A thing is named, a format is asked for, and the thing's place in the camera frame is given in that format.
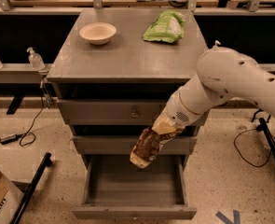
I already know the grey middle drawer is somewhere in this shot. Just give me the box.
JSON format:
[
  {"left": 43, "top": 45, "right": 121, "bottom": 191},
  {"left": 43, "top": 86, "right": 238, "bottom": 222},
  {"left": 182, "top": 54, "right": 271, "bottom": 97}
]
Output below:
[{"left": 73, "top": 135, "right": 197, "bottom": 155}]

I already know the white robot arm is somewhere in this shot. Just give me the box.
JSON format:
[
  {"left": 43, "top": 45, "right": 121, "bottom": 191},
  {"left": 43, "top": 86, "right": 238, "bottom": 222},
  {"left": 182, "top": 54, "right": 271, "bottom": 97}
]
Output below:
[{"left": 153, "top": 46, "right": 275, "bottom": 134}]

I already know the brown chip bag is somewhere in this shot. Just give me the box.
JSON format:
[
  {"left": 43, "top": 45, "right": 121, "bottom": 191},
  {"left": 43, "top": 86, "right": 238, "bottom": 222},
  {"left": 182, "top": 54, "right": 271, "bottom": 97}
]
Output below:
[{"left": 130, "top": 127, "right": 184, "bottom": 169}]

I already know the grey shelf rail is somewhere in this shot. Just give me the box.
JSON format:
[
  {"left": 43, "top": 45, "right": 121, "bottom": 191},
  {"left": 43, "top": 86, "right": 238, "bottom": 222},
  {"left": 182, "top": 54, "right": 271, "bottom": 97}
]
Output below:
[{"left": 0, "top": 63, "right": 52, "bottom": 84}]

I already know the black cable loop right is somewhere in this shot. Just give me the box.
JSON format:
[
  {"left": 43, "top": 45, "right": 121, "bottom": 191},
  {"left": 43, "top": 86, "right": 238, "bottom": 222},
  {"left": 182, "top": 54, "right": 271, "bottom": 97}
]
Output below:
[{"left": 233, "top": 128, "right": 273, "bottom": 169}]

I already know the white paper bowl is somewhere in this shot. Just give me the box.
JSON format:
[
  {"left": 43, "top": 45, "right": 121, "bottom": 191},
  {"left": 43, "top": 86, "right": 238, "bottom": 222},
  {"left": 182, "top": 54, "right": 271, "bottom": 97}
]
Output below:
[{"left": 79, "top": 22, "right": 117, "bottom": 45}]

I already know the white pump bottle right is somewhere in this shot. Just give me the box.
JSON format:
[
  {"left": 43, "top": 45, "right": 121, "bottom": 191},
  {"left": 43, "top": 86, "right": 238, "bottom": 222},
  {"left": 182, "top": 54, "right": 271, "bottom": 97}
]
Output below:
[{"left": 213, "top": 40, "right": 221, "bottom": 47}]

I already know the grey wooden drawer cabinet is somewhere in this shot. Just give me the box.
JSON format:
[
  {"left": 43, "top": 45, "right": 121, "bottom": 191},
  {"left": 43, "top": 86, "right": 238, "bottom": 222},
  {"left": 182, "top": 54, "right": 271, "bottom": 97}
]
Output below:
[{"left": 46, "top": 7, "right": 223, "bottom": 173}]

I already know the grey top drawer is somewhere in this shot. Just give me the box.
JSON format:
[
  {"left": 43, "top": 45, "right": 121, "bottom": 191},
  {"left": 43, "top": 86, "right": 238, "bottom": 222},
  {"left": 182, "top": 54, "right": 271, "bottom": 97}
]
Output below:
[{"left": 56, "top": 98, "right": 210, "bottom": 127}]

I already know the cardboard box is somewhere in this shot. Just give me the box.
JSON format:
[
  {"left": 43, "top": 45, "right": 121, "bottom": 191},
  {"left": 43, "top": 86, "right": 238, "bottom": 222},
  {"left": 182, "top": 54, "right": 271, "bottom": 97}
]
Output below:
[{"left": 0, "top": 171, "right": 23, "bottom": 224}]

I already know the open grey bottom drawer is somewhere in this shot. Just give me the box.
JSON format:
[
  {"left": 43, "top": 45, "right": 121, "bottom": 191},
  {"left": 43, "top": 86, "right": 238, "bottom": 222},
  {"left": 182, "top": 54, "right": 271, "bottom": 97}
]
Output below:
[{"left": 73, "top": 155, "right": 197, "bottom": 219}]

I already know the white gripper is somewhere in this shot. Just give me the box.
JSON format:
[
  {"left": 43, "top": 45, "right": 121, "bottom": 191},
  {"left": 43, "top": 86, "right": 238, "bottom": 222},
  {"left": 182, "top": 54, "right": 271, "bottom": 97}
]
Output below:
[{"left": 152, "top": 92, "right": 201, "bottom": 134}]

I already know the clear pump sanitizer bottle left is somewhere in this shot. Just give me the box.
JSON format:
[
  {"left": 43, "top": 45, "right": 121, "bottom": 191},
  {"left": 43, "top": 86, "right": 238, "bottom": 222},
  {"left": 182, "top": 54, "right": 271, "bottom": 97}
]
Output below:
[{"left": 27, "top": 47, "right": 45, "bottom": 70}]

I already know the green chip bag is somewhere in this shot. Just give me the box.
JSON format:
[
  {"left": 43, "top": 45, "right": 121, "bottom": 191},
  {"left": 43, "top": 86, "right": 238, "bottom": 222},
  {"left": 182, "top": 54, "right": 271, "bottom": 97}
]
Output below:
[{"left": 143, "top": 10, "right": 186, "bottom": 44}]

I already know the black power adapter with cable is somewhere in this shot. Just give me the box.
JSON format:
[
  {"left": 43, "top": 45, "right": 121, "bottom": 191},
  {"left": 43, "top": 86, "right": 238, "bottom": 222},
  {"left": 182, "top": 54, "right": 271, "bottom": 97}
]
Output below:
[{"left": 0, "top": 98, "right": 45, "bottom": 147}]

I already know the black pole on floor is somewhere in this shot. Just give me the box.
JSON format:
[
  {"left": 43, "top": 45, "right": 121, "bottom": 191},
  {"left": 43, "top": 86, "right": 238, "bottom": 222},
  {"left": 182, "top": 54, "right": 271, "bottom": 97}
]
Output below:
[{"left": 9, "top": 152, "right": 52, "bottom": 224}]

